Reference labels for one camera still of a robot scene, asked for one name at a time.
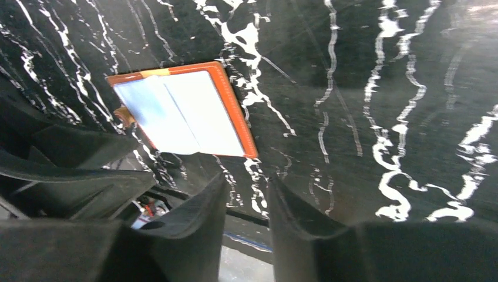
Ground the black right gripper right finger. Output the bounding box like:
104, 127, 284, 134
267, 177, 497, 281

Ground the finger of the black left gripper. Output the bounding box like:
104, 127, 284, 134
1, 93, 138, 169
1, 150, 156, 220

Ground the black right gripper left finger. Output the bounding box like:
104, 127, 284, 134
1, 175, 229, 281

